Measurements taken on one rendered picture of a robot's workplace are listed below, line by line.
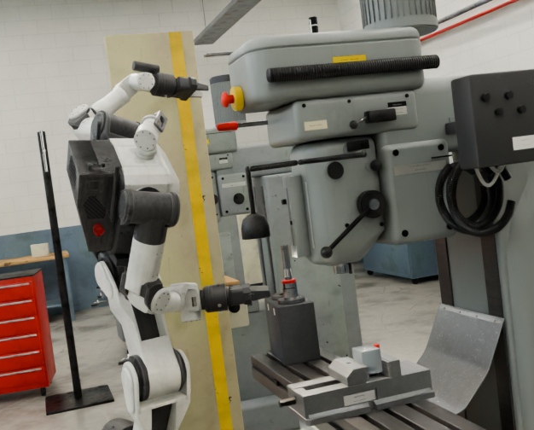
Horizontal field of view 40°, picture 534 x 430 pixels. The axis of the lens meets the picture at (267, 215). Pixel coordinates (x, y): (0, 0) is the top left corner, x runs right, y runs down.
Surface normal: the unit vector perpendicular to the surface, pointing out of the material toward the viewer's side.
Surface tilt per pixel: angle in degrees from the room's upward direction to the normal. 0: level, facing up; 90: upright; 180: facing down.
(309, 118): 90
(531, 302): 89
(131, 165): 35
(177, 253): 90
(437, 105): 90
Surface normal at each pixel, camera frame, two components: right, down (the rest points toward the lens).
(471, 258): -0.95, 0.14
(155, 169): 0.20, -0.83
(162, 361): 0.40, -0.51
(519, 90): 0.30, 0.01
